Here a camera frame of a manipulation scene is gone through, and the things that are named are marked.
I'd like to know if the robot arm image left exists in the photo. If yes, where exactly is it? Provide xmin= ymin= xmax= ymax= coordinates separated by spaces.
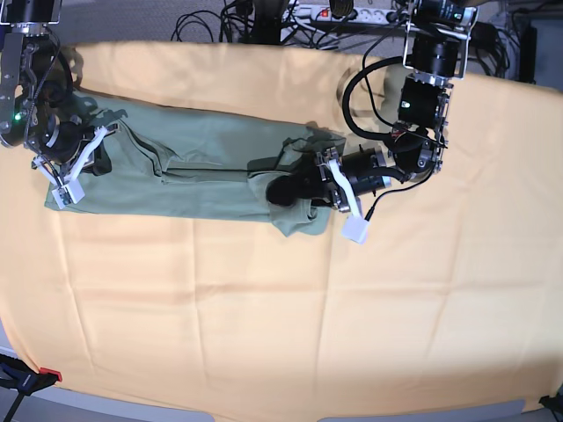
xmin=1 ymin=1 xmax=112 ymax=184

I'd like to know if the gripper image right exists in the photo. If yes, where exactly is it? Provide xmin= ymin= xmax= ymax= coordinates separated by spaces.
xmin=266 ymin=147 xmax=393 ymax=207

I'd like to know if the yellow table cloth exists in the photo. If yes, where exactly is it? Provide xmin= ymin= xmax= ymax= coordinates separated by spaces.
xmin=0 ymin=37 xmax=563 ymax=422

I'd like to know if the black power adapter brick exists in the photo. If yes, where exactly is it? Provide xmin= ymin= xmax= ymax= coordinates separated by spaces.
xmin=470 ymin=22 xmax=498 ymax=51

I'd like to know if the black table leg post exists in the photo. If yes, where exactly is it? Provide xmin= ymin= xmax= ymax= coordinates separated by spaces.
xmin=251 ymin=0 xmax=287 ymax=46

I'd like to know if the black box right background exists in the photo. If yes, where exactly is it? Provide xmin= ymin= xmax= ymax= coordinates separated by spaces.
xmin=518 ymin=25 xmax=537 ymax=84

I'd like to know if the black clamp right corner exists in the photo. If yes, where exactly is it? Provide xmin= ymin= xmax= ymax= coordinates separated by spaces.
xmin=538 ymin=394 xmax=563 ymax=415

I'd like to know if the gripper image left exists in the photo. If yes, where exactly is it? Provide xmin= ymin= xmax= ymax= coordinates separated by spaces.
xmin=41 ymin=116 xmax=112 ymax=176

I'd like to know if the green T-shirt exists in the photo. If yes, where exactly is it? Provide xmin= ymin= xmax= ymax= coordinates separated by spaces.
xmin=64 ymin=92 xmax=345 ymax=236

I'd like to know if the white power strip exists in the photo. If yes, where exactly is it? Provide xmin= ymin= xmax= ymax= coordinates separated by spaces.
xmin=290 ymin=3 xmax=406 ymax=28

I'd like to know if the blue red clamp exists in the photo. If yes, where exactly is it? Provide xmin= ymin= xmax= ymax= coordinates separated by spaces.
xmin=1 ymin=354 xmax=62 ymax=422

